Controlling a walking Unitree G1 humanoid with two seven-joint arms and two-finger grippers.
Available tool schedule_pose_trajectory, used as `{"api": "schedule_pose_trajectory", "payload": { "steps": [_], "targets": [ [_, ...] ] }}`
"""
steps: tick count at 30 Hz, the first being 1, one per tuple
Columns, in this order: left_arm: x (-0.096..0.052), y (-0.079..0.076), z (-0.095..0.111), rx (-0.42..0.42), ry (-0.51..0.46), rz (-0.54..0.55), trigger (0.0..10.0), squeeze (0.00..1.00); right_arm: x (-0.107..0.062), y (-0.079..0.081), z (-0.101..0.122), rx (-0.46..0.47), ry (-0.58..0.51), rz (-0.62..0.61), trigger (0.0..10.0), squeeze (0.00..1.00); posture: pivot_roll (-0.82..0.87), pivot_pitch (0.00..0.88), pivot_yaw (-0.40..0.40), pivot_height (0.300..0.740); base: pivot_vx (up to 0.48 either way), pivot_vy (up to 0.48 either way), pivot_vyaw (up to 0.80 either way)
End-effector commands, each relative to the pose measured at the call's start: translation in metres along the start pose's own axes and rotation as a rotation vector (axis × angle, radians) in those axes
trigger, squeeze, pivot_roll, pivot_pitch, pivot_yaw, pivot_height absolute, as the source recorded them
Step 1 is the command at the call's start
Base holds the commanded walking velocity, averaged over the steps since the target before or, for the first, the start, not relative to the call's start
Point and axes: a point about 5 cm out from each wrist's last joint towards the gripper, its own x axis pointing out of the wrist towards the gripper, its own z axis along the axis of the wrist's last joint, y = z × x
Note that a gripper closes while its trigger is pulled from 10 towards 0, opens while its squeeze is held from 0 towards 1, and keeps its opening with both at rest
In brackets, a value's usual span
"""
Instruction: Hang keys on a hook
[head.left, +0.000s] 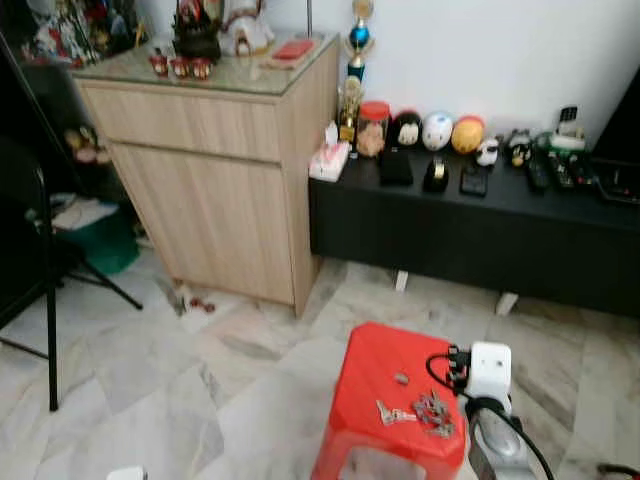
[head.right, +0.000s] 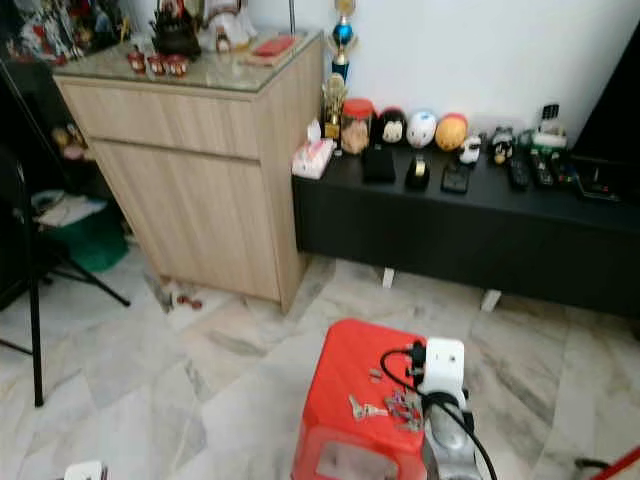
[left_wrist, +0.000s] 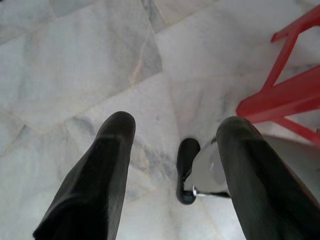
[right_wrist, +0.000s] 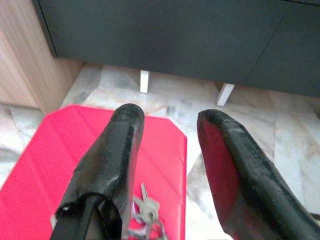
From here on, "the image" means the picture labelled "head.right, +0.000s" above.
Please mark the dark metal key bunch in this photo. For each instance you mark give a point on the dark metal key bunch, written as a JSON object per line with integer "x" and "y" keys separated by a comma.
{"x": 406, "y": 409}

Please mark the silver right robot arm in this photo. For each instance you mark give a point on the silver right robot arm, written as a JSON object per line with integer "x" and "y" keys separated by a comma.
{"x": 448, "y": 445}

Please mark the small metal piece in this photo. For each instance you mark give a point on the small metal piece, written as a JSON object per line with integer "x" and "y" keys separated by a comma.
{"x": 374, "y": 373}

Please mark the red plastic stool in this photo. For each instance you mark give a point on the red plastic stool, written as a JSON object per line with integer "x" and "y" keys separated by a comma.
{"x": 360, "y": 355}

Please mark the single silver key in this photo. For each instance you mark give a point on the single silver key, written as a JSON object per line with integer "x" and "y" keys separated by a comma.
{"x": 362, "y": 408}

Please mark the black low console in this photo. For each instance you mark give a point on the black low console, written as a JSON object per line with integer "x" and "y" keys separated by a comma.
{"x": 460, "y": 240}

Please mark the black wallet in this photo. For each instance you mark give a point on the black wallet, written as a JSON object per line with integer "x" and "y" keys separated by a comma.
{"x": 379, "y": 165}

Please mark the black remote control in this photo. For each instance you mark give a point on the black remote control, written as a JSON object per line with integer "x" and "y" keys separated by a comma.
{"x": 544, "y": 171}
{"x": 518, "y": 175}

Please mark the small white figure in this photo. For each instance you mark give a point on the small white figure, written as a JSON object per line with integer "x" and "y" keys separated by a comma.
{"x": 470, "y": 150}

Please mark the red stick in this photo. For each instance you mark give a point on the red stick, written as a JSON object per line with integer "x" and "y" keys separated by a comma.
{"x": 615, "y": 462}

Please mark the black tripod stand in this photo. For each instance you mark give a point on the black tripod stand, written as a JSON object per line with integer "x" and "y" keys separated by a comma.
{"x": 36, "y": 300}

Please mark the pink tissue box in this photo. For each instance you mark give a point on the pink tissue box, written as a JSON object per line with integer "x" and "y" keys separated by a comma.
{"x": 313, "y": 157}

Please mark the yellow round plush toy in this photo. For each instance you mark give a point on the yellow round plush toy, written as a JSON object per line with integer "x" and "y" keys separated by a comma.
{"x": 451, "y": 133}

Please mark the black and white panda figure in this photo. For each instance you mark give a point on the black and white panda figure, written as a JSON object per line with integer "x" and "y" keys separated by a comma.
{"x": 502, "y": 146}

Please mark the white round plush toy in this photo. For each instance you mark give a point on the white round plush toy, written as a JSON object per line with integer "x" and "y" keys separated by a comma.
{"x": 421, "y": 129}

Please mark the small red floor objects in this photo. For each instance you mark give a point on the small red floor objects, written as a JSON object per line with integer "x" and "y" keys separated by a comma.
{"x": 186, "y": 297}

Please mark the black round plush toy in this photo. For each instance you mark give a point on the black round plush toy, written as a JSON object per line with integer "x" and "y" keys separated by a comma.
{"x": 390, "y": 127}

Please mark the green and white toy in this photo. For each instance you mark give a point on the green and white toy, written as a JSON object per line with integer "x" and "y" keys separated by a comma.
{"x": 549, "y": 136}

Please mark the small gold trophy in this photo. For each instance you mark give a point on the small gold trophy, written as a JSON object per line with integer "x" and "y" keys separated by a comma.
{"x": 334, "y": 102}

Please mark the light wooden cabinet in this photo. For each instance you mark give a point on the light wooden cabinet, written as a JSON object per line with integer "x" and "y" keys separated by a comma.
{"x": 200, "y": 190}

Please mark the green bin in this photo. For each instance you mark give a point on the green bin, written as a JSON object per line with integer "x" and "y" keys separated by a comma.
{"x": 98, "y": 240}

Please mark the black television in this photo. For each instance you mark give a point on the black television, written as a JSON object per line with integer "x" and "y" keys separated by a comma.
{"x": 610, "y": 100}

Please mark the blue and gold trophy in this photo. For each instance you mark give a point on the blue and gold trophy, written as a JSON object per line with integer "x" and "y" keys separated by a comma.
{"x": 343, "y": 36}

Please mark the flat red box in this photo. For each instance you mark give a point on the flat red box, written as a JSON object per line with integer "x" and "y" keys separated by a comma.
{"x": 275, "y": 46}

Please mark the small red cup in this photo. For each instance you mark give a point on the small red cup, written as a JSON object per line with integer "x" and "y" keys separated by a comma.
{"x": 137, "y": 60}
{"x": 178, "y": 65}
{"x": 157, "y": 64}

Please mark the white figurine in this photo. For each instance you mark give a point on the white figurine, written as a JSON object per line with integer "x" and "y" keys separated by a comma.
{"x": 228, "y": 28}

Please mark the dark statue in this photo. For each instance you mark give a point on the dark statue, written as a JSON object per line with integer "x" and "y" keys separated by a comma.
{"x": 176, "y": 33}

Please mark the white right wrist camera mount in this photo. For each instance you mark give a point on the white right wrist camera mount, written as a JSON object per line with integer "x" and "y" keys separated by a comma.
{"x": 443, "y": 362}

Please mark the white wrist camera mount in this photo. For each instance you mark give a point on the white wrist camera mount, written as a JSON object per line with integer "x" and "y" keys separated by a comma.
{"x": 84, "y": 470}
{"x": 443, "y": 362}

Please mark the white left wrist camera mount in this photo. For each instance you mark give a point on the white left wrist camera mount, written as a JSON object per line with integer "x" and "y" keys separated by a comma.
{"x": 84, "y": 470}

